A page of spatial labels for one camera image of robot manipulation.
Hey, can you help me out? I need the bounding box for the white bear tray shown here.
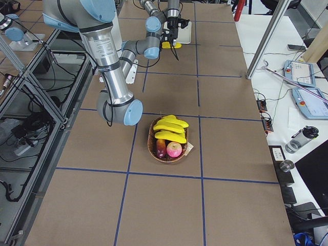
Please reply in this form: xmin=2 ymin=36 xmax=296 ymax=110
xmin=176 ymin=22 xmax=192 ymax=44

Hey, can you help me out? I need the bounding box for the pink reacher stick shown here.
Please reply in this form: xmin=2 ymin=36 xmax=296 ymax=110
xmin=261 ymin=60 xmax=328 ymax=104

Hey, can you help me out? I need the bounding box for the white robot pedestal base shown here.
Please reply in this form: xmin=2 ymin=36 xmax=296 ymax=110
xmin=126 ymin=59 xmax=139 ymax=84

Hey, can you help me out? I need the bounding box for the pink red apple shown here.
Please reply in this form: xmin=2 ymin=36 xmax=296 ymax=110
xmin=167 ymin=142 xmax=182 ymax=157

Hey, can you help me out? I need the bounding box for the woven wicker basket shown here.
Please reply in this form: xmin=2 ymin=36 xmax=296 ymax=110
xmin=148 ymin=117 xmax=188 ymax=163

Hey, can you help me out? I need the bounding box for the yellow banana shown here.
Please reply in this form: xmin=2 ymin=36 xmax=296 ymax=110
xmin=161 ymin=42 xmax=182 ymax=49
xmin=153 ymin=125 xmax=185 ymax=134
xmin=153 ymin=120 xmax=189 ymax=130

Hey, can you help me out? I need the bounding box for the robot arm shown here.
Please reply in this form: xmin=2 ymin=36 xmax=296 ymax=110
xmin=43 ymin=1 xmax=143 ymax=126
xmin=119 ymin=1 xmax=180 ymax=77

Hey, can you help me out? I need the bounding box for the teach pendant near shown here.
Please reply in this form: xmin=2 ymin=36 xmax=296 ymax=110
xmin=292 ymin=88 xmax=327 ymax=120

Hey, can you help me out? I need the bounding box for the clear water bottle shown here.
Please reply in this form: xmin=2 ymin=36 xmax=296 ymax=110
xmin=285 ymin=126 xmax=319 ymax=154

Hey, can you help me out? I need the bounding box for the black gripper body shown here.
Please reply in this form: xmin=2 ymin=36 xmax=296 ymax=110
xmin=167 ymin=17 xmax=178 ymax=38

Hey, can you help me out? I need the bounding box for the aluminium frame post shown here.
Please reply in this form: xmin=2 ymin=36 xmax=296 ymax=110
xmin=246 ymin=0 xmax=291 ymax=79

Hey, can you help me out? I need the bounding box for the red fire extinguisher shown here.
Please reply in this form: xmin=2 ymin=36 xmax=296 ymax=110
xmin=234 ymin=0 xmax=245 ymax=22

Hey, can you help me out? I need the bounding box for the teach pendant far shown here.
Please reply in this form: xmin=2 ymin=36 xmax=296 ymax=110
xmin=284 ymin=60 xmax=316 ymax=87

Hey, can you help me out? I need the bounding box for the purple red mango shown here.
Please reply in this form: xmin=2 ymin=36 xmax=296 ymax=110
xmin=156 ymin=139 xmax=167 ymax=158

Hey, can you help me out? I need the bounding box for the paper tag on basket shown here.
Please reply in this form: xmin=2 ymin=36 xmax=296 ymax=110
xmin=184 ymin=142 xmax=194 ymax=156

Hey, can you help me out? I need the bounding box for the teach pendant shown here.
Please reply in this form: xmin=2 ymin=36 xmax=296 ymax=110
xmin=284 ymin=60 xmax=316 ymax=87
xmin=292 ymin=88 xmax=327 ymax=120

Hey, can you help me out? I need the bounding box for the small metal cup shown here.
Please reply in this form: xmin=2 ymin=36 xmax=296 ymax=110
xmin=279 ymin=159 xmax=295 ymax=173

